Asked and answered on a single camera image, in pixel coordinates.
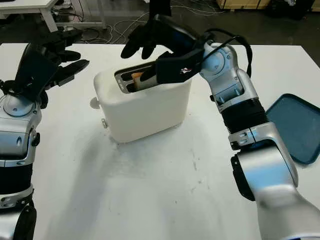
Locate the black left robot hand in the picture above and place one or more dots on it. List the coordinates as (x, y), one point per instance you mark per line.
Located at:
(26, 58)

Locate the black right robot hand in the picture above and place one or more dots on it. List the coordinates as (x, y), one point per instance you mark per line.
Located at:
(172, 32)

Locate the blue plastic tray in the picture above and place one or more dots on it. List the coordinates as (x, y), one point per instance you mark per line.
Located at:
(295, 125)

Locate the white desk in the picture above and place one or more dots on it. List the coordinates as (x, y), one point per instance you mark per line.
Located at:
(45, 15)

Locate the person in black trousers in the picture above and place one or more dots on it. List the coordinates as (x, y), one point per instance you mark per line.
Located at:
(160, 7)

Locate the wooden crate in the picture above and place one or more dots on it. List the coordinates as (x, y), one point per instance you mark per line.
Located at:
(242, 3)

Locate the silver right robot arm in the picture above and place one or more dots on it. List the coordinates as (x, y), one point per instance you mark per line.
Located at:
(265, 175)

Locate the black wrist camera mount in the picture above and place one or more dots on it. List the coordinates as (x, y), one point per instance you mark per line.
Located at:
(40, 72)
(175, 70)

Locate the cream two-slot toaster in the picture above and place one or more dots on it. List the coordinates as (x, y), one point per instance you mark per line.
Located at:
(145, 115)

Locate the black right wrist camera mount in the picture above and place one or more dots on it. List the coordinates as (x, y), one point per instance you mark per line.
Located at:
(175, 70)

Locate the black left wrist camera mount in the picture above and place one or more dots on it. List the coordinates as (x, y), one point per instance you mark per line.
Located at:
(40, 72)

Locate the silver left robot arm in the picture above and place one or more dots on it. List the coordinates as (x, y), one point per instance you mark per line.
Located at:
(15, 125)

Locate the slice of toast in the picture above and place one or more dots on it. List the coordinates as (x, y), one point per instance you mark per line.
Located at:
(137, 77)

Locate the black bag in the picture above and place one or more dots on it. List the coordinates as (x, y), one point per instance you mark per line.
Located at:
(290, 10)

